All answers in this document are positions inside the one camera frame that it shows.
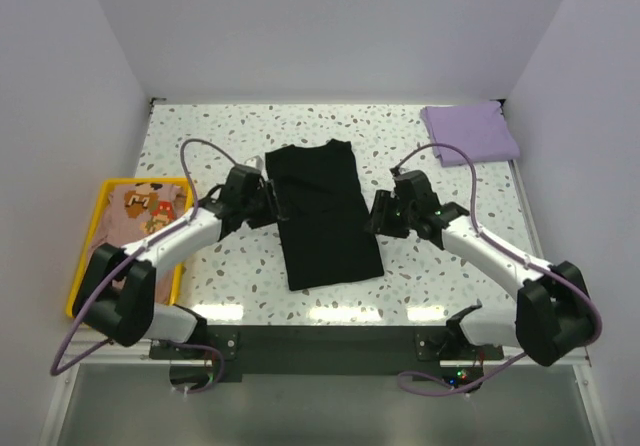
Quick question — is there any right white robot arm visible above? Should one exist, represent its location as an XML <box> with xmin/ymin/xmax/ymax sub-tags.
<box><xmin>366</xmin><ymin>171</ymin><xmax>603</xmax><ymax>367</ymax></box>

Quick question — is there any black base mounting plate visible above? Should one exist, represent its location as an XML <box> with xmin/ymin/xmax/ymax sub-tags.
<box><xmin>148</xmin><ymin>323</ymin><xmax>506</xmax><ymax>385</ymax></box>

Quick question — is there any folded purple t-shirt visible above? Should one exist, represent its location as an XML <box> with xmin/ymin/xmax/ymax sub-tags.
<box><xmin>420</xmin><ymin>100</ymin><xmax>520</xmax><ymax>167</ymax></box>

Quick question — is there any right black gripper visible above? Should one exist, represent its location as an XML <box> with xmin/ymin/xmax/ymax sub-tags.
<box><xmin>362</xmin><ymin>190</ymin><xmax>417</xmax><ymax>239</ymax></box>

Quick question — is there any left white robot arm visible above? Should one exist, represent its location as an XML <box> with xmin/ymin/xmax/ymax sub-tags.
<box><xmin>72</xmin><ymin>165</ymin><xmax>279</xmax><ymax>358</ymax></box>

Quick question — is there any yellow plastic bin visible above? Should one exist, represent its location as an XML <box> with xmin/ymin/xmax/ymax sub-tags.
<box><xmin>65</xmin><ymin>177</ymin><xmax>193</xmax><ymax>321</ymax></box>

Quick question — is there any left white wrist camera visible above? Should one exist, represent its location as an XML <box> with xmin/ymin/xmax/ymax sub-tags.
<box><xmin>244</xmin><ymin>155</ymin><xmax>264</xmax><ymax>172</ymax></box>

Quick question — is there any pink printed t-shirt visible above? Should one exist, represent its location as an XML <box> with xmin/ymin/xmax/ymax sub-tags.
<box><xmin>81</xmin><ymin>181</ymin><xmax>188</xmax><ymax>307</ymax></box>

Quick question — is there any aluminium extrusion rail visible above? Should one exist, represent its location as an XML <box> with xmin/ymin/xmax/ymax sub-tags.
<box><xmin>62</xmin><ymin>338</ymin><xmax>590</xmax><ymax>367</ymax></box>

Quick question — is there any black t-shirt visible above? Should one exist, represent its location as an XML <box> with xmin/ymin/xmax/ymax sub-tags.
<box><xmin>265</xmin><ymin>139</ymin><xmax>384</xmax><ymax>291</ymax></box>

